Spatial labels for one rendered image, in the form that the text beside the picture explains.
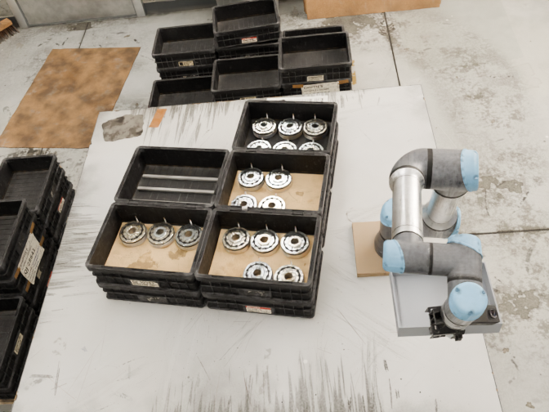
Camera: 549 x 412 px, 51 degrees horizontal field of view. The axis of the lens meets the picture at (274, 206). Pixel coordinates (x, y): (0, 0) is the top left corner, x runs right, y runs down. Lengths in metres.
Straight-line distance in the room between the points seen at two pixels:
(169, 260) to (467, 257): 1.17
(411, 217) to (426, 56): 2.91
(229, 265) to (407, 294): 0.68
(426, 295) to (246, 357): 0.67
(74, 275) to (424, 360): 1.36
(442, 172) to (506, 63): 2.68
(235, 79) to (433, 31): 1.64
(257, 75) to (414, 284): 2.12
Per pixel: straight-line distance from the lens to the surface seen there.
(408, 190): 1.53
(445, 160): 1.64
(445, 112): 3.83
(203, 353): 2.08
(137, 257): 2.20
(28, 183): 3.37
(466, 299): 1.30
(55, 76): 4.74
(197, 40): 3.96
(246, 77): 3.56
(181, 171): 2.43
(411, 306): 1.70
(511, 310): 2.99
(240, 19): 3.85
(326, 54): 3.47
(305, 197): 2.23
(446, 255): 1.34
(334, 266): 2.19
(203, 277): 1.95
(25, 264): 2.94
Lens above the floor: 2.53
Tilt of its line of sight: 50 degrees down
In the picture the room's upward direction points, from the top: 10 degrees counter-clockwise
